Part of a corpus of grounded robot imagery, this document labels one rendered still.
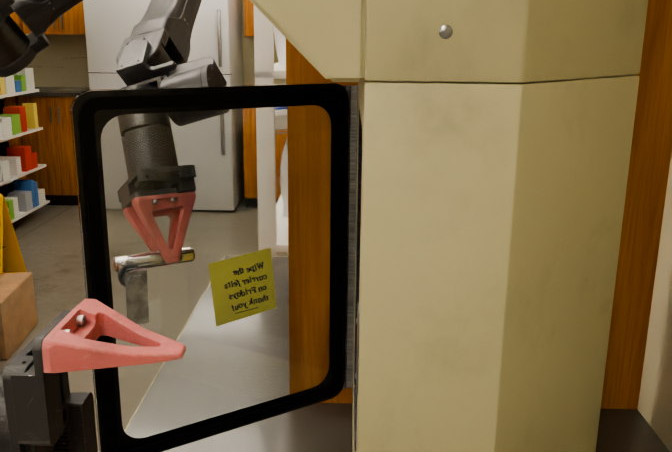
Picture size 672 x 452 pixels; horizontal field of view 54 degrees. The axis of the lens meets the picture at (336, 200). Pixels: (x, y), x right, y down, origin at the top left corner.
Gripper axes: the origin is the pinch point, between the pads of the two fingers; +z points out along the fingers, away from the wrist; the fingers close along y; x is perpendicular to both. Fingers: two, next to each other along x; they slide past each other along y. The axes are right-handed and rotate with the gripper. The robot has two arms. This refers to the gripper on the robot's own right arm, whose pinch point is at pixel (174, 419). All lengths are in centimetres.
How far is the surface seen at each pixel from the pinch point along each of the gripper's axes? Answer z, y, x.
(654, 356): 55, -20, 49
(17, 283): -145, -94, 257
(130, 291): -10.5, -0.9, 23.7
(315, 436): 7.6, -26.1, 37.4
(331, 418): 10, -26, 42
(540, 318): 27.0, 2.0, 12.6
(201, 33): -105, 21, 497
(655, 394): 55, -25, 47
